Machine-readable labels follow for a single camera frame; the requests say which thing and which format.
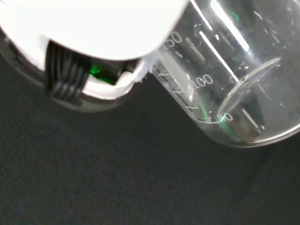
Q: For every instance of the black bench cloth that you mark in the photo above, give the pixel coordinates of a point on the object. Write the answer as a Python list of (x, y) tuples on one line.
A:
[(117, 175)]

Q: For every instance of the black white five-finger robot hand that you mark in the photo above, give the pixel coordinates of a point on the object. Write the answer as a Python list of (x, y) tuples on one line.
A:
[(93, 28)]

